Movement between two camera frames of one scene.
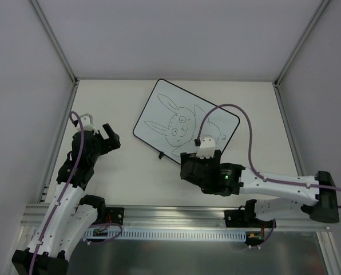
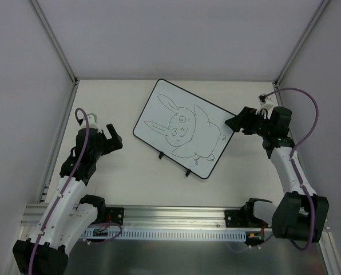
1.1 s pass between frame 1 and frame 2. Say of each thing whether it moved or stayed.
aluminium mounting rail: stayed
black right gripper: moved
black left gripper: stayed
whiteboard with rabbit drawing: stayed
